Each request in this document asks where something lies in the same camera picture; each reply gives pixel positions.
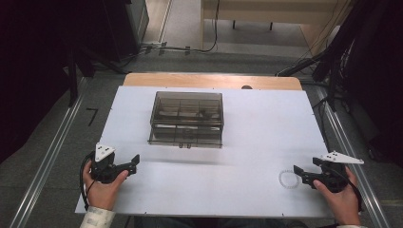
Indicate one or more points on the black cabinet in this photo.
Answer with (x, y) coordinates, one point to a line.
(126, 28)

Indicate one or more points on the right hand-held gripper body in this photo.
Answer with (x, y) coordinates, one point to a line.
(332, 177)

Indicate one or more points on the person's left hand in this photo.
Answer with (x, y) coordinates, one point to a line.
(103, 194)

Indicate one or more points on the white board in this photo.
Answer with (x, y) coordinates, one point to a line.
(253, 133)

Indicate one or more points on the light wooden bench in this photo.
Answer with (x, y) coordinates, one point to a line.
(269, 11)

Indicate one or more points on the aluminium floor rail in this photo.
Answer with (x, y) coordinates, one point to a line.
(47, 158)
(358, 177)

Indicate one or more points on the black stand leg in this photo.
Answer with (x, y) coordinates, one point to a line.
(301, 66)

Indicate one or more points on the person's right hand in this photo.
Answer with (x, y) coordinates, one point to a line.
(343, 204)

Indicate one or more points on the black curtain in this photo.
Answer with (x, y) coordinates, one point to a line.
(28, 69)
(380, 79)

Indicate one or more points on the smoky transparent storage box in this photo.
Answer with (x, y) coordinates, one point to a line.
(187, 120)

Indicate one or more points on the wooden table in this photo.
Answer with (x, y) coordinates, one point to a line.
(190, 80)

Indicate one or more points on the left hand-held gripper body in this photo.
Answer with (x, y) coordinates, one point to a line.
(103, 169)

